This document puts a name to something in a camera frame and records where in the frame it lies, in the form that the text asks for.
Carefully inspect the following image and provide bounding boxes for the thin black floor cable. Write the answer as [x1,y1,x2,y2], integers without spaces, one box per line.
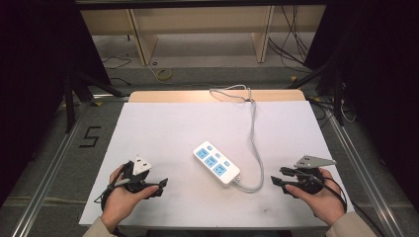
[101,54,132,87]

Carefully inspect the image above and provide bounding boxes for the light wooden shelf unit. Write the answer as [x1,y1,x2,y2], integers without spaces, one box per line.
[80,4,327,66]

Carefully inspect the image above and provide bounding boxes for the white power strip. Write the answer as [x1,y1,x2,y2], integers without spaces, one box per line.
[192,140,242,189]

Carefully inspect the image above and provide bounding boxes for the black curtain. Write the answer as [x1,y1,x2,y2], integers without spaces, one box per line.
[0,0,112,206]
[303,0,419,215]

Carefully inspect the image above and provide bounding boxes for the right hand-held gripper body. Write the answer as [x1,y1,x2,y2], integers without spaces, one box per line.
[293,154,338,196]

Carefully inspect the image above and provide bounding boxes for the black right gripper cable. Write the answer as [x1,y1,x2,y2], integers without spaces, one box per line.
[307,174,386,237]

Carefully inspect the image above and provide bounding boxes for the aluminium floor rail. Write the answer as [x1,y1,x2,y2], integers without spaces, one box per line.
[324,104,407,237]
[11,101,91,237]

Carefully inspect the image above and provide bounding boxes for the black floor cable bundle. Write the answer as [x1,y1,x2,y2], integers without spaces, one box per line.
[267,4,314,73]

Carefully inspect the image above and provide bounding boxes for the person's left hand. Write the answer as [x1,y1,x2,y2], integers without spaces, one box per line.
[100,164,160,232]

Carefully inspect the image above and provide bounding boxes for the black overhead frame beam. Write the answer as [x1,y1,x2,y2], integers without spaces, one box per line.
[74,0,328,10]

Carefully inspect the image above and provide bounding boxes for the black metal stand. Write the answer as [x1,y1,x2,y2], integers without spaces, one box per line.
[63,69,130,134]
[287,60,346,127]

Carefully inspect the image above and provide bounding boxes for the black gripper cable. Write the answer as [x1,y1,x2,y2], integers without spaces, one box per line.
[307,174,386,237]
[93,163,132,211]

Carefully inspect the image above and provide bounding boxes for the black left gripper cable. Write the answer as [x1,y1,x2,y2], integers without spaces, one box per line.
[93,163,132,211]

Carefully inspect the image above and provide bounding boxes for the grey power strip cable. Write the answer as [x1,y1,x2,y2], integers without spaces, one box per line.
[209,84,266,194]

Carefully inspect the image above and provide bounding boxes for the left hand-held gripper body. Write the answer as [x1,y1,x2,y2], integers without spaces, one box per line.
[122,154,154,195]

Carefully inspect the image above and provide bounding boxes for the yellow tape roll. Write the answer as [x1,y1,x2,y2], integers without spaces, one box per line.
[155,67,173,81]

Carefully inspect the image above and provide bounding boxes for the person's right hand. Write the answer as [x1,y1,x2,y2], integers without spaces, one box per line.
[285,167,347,228]

